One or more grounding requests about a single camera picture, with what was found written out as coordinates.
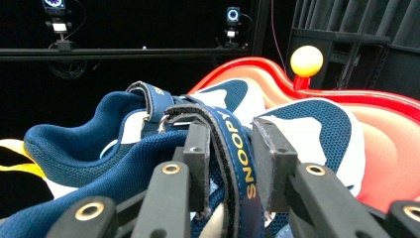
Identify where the white and navy sneaker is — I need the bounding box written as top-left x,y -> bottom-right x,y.
0,78 -> 266,201
0,98 -> 368,238

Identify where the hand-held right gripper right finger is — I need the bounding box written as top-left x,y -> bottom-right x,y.
252,117 -> 391,238

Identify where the grey curtain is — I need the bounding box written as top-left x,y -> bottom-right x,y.
293,0 -> 420,46

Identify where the black vertical metal post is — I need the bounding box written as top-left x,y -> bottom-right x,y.
251,0 -> 273,60

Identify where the red and black shoe rack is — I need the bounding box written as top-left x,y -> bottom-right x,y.
187,44 -> 420,214

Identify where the black horizontal metal bar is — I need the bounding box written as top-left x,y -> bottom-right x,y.
0,47 -> 254,63

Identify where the coiled black cable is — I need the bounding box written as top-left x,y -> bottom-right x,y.
48,59 -> 89,81

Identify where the thin red cable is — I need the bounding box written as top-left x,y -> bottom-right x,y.
270,0 -> 287,72

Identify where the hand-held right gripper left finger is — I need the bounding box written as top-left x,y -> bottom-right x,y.
132,120 -> 213,238

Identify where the black metal rack frame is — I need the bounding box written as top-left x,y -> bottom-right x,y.
286,28 -> 420,101

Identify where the tracking camera with ring light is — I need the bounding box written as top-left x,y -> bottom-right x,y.
41,0 -> 74,52
223,6 -> 243,50

